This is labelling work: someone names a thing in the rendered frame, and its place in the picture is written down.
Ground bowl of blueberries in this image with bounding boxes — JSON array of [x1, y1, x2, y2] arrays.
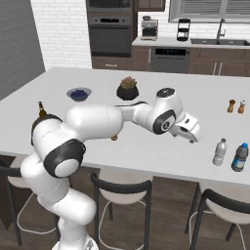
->
[[66, 87, 93, 103]]

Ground silver coffee machine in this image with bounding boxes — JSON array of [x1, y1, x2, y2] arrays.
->
[[140, 15, 159, 42]]

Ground brown and white salt shaker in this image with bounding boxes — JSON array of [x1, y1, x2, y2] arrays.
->
[[237, 100, 247, 114]]

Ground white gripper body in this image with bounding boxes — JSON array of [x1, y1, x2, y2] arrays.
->
[[176, 121, 203, 145]]

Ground brown pepper shaker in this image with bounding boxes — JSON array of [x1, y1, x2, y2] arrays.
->
[[227, 99, 236, 114]]

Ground clear plastic water bottle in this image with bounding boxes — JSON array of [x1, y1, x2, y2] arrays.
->
[[212, 138, 229, 167]]

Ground white kitchen island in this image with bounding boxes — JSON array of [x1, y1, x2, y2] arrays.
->
[[0, 66, 250, 190]]

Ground brown wall cabinet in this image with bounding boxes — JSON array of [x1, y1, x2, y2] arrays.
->
[[134, 0, 167, 13]]

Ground dark bottle with blue cap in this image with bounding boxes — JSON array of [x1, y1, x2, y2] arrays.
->
[[230, 143, 250, 173]]

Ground window with blinds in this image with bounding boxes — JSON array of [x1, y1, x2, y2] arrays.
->
[[168, 0, 250, 24]]

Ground succulent in black pot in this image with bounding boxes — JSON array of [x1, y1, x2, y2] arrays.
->
[[116, 76, 141, 102]]

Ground black wall oven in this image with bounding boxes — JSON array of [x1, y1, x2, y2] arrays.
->
[[85, 0, 139, 71]]

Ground black and white bar stool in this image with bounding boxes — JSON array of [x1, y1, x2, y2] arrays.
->
[[0, 158, 62, 247], [90, 172, 153, 250], [184, 182, 250, 250]]

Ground sink with metal tap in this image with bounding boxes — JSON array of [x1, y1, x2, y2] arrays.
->
[[189, 18, 250, 47]]

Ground black dishwasher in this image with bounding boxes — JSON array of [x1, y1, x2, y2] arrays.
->
[[150, 46, 190, 74]]

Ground brown base cabinets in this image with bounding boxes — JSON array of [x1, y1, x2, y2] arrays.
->
[[131, 45, 250, 78]]

